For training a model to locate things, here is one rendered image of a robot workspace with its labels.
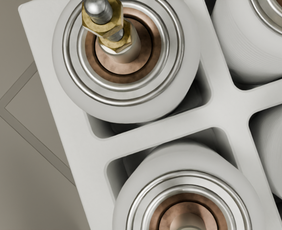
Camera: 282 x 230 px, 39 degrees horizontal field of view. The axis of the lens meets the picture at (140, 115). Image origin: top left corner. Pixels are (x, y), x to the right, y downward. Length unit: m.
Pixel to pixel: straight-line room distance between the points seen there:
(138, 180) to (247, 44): 0.11
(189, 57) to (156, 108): 0.04
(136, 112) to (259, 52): 0.09
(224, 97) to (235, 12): 0.08
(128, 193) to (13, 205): 0.31
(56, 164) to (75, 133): 0.20
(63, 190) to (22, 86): 0.14
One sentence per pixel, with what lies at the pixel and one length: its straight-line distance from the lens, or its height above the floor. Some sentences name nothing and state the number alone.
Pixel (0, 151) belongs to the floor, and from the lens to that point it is 0.54.
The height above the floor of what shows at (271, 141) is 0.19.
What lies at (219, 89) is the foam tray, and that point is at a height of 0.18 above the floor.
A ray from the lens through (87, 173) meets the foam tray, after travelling 0.33.
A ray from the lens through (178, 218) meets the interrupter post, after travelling 0.24.
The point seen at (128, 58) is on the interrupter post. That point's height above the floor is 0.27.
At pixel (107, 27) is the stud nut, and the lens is 0.18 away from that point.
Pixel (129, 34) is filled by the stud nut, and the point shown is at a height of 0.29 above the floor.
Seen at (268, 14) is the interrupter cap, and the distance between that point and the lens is 0.26.
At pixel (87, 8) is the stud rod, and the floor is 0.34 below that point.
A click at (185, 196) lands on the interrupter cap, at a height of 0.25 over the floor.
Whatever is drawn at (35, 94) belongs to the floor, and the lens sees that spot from 0.53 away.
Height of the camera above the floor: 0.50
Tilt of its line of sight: 85 degrees down
